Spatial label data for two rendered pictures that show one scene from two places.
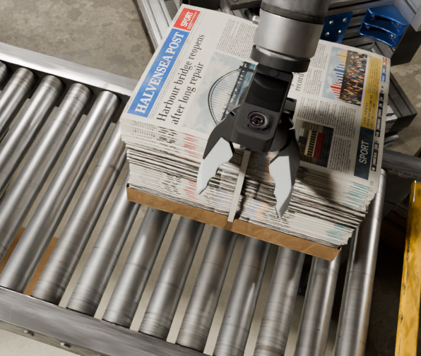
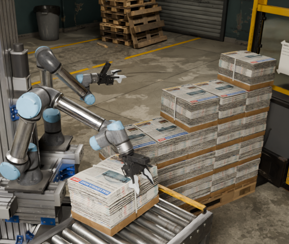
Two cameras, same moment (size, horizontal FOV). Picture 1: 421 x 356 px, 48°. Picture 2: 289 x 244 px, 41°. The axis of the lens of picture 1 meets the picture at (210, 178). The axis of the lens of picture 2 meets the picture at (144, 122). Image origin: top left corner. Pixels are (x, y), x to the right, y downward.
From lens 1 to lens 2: 152 cm
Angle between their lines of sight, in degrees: 55
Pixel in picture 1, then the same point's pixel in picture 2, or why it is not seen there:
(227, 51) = (95, 175)
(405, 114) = not seen: hidden behind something
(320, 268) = (157, 208)
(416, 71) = not seen: hidden behind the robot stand
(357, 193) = (154, 171)
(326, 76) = (117, 163)
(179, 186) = (122, 212)
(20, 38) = not seen: outside the picture
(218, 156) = (136, 179)
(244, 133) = (146, 160)
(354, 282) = (166, 204)
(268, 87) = (135, 155)
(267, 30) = (125, 146)
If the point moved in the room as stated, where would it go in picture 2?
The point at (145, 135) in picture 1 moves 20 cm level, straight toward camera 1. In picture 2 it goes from (113, 198) to (155, 205)
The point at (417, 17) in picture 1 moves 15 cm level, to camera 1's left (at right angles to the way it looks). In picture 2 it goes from (76, 159) to (62, 169)
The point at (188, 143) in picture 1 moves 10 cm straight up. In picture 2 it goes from (122, 190) to (122, 172)
